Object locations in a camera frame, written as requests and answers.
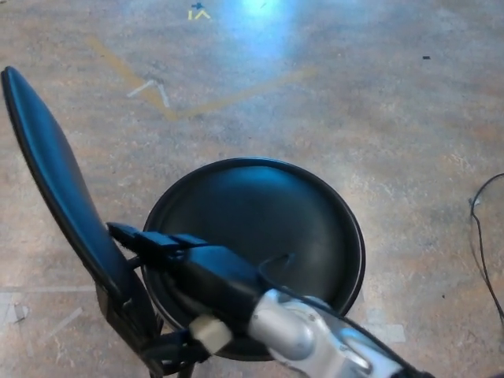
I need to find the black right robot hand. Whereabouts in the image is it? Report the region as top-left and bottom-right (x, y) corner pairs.
(106, 221), (273, 354)

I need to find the black floor cable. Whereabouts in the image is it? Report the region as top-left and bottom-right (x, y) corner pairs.
(469, 172), (504, 328)

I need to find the black swivel chair with backrest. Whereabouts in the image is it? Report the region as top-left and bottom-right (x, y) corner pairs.
(1, 65), (367, 378)

